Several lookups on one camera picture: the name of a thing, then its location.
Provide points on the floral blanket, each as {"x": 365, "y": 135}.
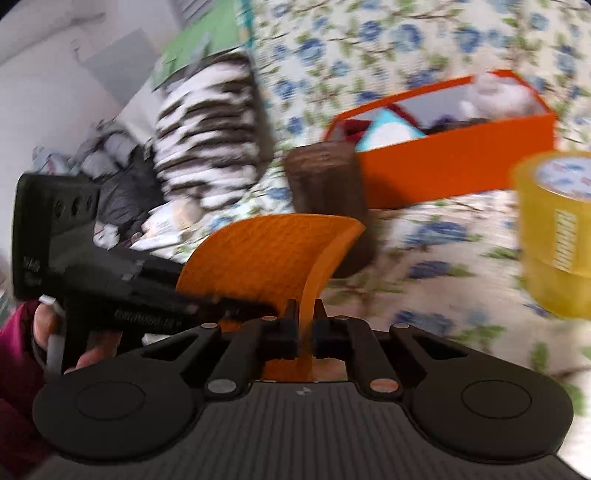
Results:
{"x": 415, "y": 240}

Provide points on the yellow tape roll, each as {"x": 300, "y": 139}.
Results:
{"x": 549, "y": 230}

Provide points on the white textured cloth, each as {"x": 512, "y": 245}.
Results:
{"x": 498, "y": 97}

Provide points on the dark red knitted item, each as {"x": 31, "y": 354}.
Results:
{"x": 355, "y": 129}

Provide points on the grey board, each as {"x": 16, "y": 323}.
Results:
{"x": 120, "y": 60}

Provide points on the orange cardboard box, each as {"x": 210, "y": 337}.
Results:
{"x": 452, "y": 166}

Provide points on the grey and black clothes pile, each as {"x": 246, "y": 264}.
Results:
{"x": 124, "y": 184}

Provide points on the brown knitted cylinder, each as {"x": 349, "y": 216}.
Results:
{"x": 323, "y": 184}

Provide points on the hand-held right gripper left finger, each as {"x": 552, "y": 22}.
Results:
{"x": 279, "y": 339}

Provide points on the brown white striped fuzzy blanket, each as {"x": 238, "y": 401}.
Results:
{"x": 207, "y": 129}

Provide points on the orange silicone honeycomb mat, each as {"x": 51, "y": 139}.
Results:
{"x": 258, "y": 258}

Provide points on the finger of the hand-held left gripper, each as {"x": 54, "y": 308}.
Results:
{"x": 231, "y": 310}

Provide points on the grey ribbed panel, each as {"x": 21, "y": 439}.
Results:
{"x": 194, "y": 7}

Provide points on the person's left hand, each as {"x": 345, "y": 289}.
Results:
{"x": 99, "y": 348}

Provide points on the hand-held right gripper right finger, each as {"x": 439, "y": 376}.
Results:
{"x": 330, "y": 339}

